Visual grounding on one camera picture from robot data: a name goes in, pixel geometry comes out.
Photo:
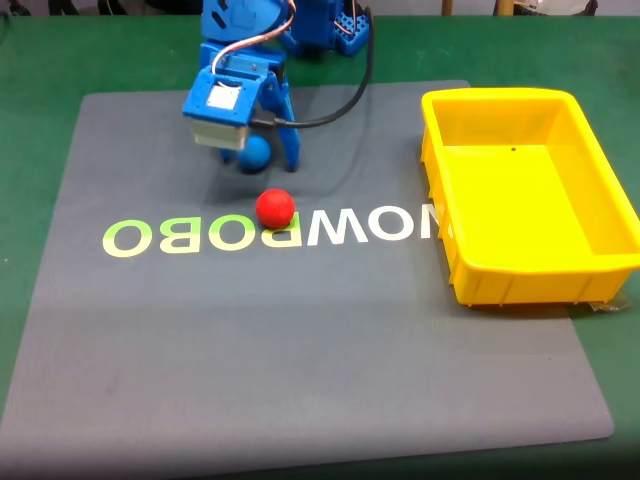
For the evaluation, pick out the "blue foam ball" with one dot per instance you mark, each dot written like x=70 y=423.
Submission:
x=257 y=154

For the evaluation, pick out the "red foam ball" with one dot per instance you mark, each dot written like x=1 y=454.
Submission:
x=275 y=208

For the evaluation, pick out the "yellow plastic bin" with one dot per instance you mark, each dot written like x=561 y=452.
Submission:
x=515 y=200

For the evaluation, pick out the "grey mat with lettering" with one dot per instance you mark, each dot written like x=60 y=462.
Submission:
x=250 y=340

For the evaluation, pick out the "wooden furniture leg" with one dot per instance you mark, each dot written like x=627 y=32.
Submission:
x=447 y=6
x=505 y=7

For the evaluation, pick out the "clear tape piece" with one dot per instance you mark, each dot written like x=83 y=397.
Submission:
x=612 y=302

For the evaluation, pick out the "silver camera in blue mount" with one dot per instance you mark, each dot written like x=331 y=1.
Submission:
x=220 y=135

